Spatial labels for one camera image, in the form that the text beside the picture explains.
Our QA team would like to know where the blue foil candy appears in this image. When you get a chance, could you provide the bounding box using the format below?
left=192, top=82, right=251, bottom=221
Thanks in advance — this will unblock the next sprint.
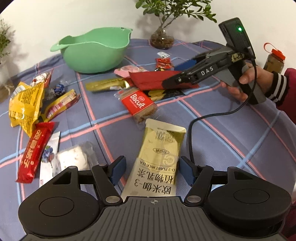
left=53, top=84, right=65, bottom=96

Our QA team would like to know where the white plant tag right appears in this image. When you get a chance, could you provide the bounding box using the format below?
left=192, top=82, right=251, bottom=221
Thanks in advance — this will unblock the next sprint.
left=157, top=52, right=170, bottom=58

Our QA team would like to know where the clear nougat candy packet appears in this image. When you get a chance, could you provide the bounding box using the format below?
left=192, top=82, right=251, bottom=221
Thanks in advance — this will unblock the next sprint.
left=51, top=142, right=98, bottom=177

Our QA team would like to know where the cream gold milk tea pouch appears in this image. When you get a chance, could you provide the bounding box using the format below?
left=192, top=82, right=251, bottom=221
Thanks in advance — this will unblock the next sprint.
left=121, top=118, right=187, bottom=200

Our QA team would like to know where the striped cuff forearm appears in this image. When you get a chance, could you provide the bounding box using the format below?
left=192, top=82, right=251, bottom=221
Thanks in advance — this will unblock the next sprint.
left=265, top=68, right=296, bottom=123

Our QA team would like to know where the yellow snack bag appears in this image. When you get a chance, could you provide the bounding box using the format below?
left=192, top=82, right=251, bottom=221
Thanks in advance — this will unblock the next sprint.
left=9, top=82, right=45, bottom=137

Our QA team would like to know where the small-leaf plant in white pot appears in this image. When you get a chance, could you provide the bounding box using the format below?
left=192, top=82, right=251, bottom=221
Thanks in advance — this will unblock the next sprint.
left=1, top=19, right=12, bottom=102

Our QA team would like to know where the black cable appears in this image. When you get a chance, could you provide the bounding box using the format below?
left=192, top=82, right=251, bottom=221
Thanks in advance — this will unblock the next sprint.
left=188, top=46, right=258, bottom=166

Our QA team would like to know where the red white snack bag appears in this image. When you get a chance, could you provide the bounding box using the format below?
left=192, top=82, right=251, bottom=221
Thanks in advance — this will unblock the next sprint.
left=30, top=71, right=52, bottom=88

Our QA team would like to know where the pink snack packet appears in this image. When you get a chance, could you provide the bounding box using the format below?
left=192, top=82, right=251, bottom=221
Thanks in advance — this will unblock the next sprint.
left=114, top=65, right=147, bottom=78

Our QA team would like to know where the red cap bottle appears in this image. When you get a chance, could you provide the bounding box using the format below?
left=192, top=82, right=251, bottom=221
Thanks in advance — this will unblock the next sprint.
left=263, top=42, right=286, bottom=74

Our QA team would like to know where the broad-leaf plant in glass vase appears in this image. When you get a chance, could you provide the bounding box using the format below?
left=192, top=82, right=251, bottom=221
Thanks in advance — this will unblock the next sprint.
left=135, top=0, right=217, bottom=50

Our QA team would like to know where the person right hand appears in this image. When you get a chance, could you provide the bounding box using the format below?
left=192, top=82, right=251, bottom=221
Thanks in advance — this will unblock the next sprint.
left=221, top=63, right=273, bottom=102

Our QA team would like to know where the yellow red stick packet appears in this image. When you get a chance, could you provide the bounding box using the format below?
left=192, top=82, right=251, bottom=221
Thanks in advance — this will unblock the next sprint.
left=41, top=89, right=80, bottom=123

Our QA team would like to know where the red long snack bar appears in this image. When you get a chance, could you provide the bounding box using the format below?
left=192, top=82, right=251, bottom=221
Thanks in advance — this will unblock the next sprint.
left=16, top=122, right=55, bottom=183

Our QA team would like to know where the dark red gold pouch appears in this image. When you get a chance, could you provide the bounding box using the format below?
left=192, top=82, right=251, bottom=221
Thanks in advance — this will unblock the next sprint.
left=124, top=70, right=200, bottom=91

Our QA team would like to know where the small red candy packet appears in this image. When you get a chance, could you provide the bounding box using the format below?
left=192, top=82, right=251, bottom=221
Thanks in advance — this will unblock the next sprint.
left=155, top=58, right=174, bottom=71

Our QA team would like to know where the gold long stick packet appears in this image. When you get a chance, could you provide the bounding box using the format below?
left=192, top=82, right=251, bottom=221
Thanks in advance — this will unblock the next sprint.
left=85, top=78, right=130, bottom=92

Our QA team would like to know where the green plastic bowl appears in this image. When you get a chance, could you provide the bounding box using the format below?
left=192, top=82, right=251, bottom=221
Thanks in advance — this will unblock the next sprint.
left=50, top=27, right=132, bottom=74

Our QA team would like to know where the red Biscuit packet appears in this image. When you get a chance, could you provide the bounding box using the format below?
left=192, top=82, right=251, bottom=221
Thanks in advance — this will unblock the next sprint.
left=114, top=87, right=162, bottom=130

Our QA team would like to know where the white blueberry stick packet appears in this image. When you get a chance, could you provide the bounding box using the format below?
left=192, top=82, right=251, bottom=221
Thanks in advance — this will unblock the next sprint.
left=39, top=132, right=61, bottom=187

